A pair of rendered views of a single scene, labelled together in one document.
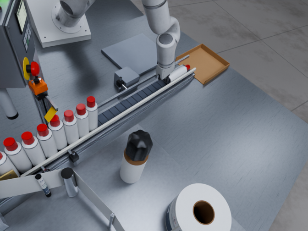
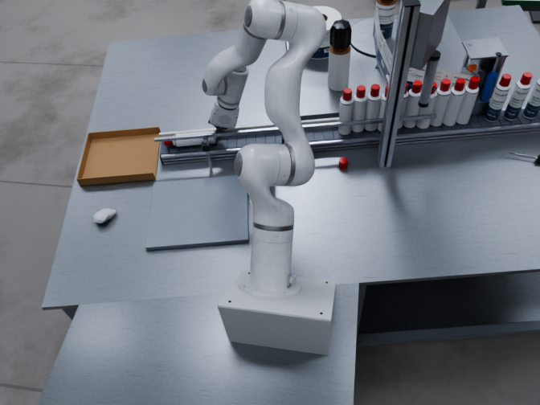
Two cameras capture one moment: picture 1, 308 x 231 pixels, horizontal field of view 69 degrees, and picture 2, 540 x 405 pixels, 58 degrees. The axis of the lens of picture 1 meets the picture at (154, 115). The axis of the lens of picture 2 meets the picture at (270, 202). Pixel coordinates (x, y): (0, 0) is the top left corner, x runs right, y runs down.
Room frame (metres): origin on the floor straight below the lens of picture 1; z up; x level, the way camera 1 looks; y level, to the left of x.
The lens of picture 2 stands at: (1.46, 1.34, 2.26)
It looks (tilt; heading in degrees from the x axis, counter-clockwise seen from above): 52 degrees down; 242
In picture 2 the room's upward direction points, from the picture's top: 6 degrees counter-clockwise
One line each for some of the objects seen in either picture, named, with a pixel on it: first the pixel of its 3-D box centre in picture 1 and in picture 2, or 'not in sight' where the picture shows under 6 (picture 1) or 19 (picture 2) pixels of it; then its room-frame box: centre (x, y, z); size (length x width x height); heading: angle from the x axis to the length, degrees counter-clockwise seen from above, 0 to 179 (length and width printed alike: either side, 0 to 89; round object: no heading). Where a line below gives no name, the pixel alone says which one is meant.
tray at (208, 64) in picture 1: (202, 62); (120, 155); (1.31, -0.20, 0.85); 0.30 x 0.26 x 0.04; 150
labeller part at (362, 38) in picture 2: not in sight; (382, 36); (-0.01, -0.14, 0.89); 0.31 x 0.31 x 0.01
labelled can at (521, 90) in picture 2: not in sight; (518, 96); (-0.05, 0.58, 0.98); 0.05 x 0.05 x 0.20
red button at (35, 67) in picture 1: (32, 68); not in sight; (0.37, 0.34, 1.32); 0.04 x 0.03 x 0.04; 25
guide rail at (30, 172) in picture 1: (130, 109); (293, 124); (0.67, 0.12, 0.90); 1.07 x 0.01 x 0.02; 150
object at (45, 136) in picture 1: (46, 141); (399, 105); (0.34, 0.35, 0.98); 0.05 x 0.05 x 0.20
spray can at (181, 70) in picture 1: (178, 73); (190, 139); (1.05, -0.05, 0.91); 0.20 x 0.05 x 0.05; 150
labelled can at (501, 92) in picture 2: not in sight; (498, 98); (0.02, 0.54, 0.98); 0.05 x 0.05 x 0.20
